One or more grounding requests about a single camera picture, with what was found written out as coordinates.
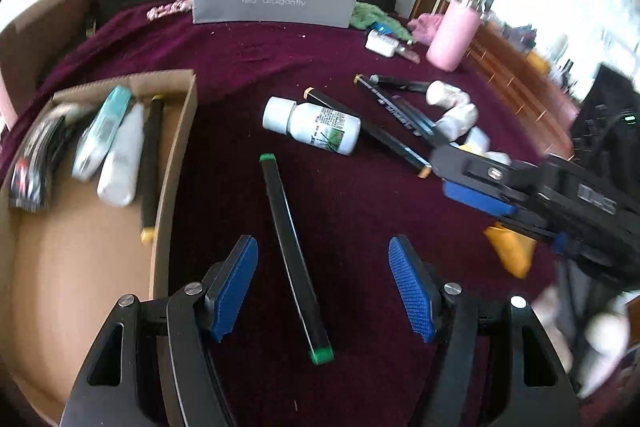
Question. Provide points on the white soap block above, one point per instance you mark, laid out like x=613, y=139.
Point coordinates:
x=501, y=157

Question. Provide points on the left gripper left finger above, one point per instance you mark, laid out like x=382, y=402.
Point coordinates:
x=153, y=362

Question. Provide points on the pink thermos bottle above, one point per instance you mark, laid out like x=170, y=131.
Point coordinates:
x=455, y=33

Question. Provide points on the white gloved right hand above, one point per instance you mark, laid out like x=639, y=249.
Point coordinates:
x=607, y=336

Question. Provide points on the pink cloth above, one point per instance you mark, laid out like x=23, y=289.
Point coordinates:
x=424, y=28

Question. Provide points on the white spray bottle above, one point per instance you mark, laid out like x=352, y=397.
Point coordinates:
x=118, y=179

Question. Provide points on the brown wooden headboard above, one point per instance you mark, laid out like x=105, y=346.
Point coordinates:
x=543, y=110

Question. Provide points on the brown snack wrapper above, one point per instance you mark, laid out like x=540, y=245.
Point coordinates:
x=408, y=54

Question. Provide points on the black marker yellow cap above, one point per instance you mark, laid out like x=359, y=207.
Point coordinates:
x=149, y=172

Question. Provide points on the yellow foil packet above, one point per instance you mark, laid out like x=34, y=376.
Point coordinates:
x=514, y=250

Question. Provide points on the white charger adapter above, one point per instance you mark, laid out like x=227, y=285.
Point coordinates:
x=380, y=44

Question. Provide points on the white pill bottle red label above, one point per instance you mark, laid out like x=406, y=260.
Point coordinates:
x=445, y=95

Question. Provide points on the black marker green cap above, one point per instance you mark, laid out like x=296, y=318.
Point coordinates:
x=320, y=349

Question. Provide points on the teal tissue packet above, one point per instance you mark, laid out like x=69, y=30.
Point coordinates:
x=98, y=138

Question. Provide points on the black Chinese text pouch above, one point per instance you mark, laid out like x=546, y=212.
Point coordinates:
x=46, y=144

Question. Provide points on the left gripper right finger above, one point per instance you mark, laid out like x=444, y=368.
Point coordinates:
x=492, y=356

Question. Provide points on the cardboard box tray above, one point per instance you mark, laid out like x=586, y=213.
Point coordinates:
x=63, y=269

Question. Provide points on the black marker grey cap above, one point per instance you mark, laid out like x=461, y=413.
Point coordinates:
x=399, y=84

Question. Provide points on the clear tube orange contents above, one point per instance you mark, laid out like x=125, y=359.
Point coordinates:
x=477, y=142

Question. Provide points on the black marker purple cap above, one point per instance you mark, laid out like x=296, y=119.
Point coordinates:
x=409, y=116

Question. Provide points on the green cloth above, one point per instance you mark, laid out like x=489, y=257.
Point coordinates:
x=368, y=16

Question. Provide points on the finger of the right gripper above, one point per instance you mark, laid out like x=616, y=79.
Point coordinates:
x=468, y=197

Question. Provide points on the white bottle green label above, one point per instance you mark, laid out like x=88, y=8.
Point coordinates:
x=312, y=124

